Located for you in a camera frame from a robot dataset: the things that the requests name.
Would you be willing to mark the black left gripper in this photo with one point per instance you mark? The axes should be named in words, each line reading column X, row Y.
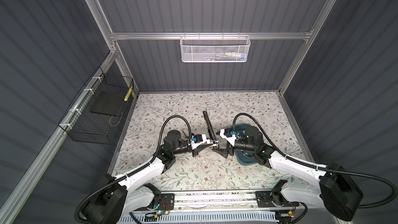
column 194, row 152

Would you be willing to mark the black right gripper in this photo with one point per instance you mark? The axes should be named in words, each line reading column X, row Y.
column 224, row 152

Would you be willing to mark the black long stapler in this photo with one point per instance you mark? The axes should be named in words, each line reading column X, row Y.
column 209, row 127

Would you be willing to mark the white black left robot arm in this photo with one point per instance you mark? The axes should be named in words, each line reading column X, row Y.
column 132, row 190

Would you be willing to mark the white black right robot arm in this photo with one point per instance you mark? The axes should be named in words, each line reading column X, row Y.
column 338, row 193

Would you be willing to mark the teal plastic tray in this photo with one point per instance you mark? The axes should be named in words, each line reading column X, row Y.
column 244, row 157

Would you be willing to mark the yellow marker pen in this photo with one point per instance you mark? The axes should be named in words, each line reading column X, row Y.
column 126, row 98

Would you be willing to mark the black foam pad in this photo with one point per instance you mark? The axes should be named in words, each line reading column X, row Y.
column 108, row 103

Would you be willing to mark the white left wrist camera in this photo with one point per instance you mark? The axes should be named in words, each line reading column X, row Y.
column 197, row 141

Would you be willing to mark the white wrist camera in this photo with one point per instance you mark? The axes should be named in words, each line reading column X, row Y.
column 197, row 141
column 229, row 135

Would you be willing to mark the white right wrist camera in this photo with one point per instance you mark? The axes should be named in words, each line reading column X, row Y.
column 229, row 135

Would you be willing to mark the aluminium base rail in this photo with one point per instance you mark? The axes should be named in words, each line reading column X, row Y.
column 214, row 199

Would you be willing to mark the white wire mesh basket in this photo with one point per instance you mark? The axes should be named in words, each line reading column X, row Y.
column 214, row 48

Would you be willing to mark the black wire basket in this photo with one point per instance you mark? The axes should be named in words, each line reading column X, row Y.
column 83, row 126

